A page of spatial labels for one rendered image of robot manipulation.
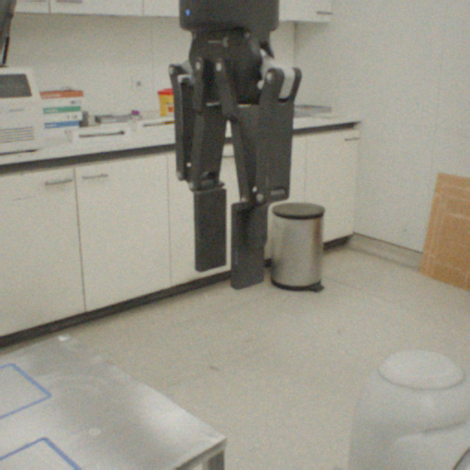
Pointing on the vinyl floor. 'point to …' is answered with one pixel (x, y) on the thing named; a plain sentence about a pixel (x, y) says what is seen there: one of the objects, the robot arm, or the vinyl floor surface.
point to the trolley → (94, 416)
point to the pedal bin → (297, 246)
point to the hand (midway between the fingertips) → (229, 240)
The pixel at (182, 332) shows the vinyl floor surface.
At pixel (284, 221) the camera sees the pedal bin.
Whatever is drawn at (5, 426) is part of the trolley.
